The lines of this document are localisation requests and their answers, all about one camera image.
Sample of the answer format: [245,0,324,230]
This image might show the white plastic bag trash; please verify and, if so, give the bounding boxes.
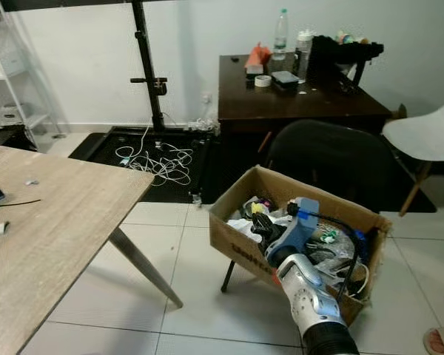
[226,213,261,236]

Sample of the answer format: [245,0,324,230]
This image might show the clear crumpled plastic trash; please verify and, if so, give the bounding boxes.
[311,222,371,297]

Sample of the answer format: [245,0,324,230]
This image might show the brown cardboard box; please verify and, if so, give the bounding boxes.
[209,165,392,327]

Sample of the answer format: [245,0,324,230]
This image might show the black chair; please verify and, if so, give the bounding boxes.
[221,119,402,294]

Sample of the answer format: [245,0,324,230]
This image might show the dark wooden desk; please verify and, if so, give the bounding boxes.
[218,52,394,152]

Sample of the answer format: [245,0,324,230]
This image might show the flat black box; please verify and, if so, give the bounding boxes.
[270,70,302,92]

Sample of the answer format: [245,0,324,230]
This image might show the orange plastic bag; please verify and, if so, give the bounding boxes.
[245,42,272,75]

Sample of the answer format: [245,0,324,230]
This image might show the grey tumbler with lid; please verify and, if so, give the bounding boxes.
[295,29,315,79]

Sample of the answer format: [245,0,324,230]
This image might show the black bag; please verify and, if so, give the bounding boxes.
[309,34,385,84]

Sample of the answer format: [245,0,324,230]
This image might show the white plastic chair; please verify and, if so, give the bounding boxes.
[382,94,444,217]

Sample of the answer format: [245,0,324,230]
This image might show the clear plastic water bottle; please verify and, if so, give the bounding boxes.
[273,8,290,60]

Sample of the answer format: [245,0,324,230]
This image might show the black stand pole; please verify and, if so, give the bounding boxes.
[129,0,169,134]

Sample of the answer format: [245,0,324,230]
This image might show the light wooden table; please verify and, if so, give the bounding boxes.
[0,146,184,355]

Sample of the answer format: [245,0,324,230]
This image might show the pink slipper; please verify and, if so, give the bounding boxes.
[423,327,444,355]

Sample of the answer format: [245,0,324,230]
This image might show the white metal shelf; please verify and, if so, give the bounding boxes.
[0,16,62,146]

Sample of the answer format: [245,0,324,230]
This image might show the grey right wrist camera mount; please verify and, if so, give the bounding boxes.
[266,197,320,257]

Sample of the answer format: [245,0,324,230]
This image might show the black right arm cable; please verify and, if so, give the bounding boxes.
[308,210,360,305]

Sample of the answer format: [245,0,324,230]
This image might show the white tangled cables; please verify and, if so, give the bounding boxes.
[114,124,196,187]

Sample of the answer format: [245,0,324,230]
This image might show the black floor base plate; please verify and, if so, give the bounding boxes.
[68,126,217,205]

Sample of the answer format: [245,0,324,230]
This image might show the thin black table cable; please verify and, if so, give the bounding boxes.
[0,198,42,270]

